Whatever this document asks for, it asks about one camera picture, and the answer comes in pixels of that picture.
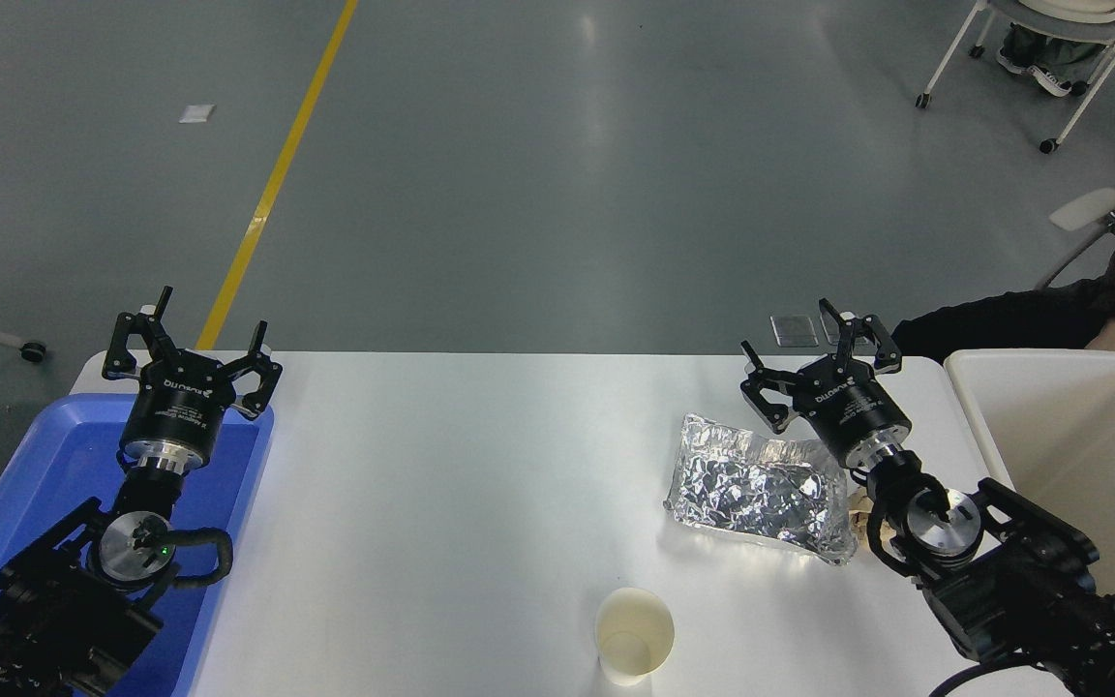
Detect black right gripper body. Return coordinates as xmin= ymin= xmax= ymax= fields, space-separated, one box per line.
xmin=802 ymin=358 xmax=913 ymax=466

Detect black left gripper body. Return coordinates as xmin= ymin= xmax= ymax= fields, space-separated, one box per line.
xmin=120 ymin=350 xmax=236 ymax=453

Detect white paper cup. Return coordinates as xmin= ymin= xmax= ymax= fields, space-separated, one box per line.
xmin=595 ymin=587 xmax=676 ymax=687

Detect metal floor plate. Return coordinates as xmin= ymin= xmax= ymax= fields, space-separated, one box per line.
xmin=770 ymin=314 xmax=821 ymax=349

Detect crumpled silver foil tray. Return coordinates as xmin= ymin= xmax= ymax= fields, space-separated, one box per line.
xmin=664 ymin=413 xmax=859 ymax=567

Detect crumpled tan paper ball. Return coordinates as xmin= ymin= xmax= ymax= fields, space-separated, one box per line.
xmin=848 ymin=492 xmax=883 ymax=543

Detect blue plastic tray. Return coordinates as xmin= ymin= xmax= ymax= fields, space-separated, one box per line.
xmin=0 ymin=392 xmax=276 ymax=697

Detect large pale plastic bin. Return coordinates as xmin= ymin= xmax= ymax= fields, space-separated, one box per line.
xmin=945 ymin=348 xmax=1115 ymax=630

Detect grey chair with white armrest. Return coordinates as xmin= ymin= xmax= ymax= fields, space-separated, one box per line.
xmin=1037 ymin=187 xmax=1115 ymax=290

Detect person's feet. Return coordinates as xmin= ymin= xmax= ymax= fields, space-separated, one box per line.
xmin=996 ymin=21 xmax=1105 ymax=98

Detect white frame wheeled chair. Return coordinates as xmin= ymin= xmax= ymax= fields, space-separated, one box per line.
xmin=916 ymin=0 xmax=1115 ymax=155

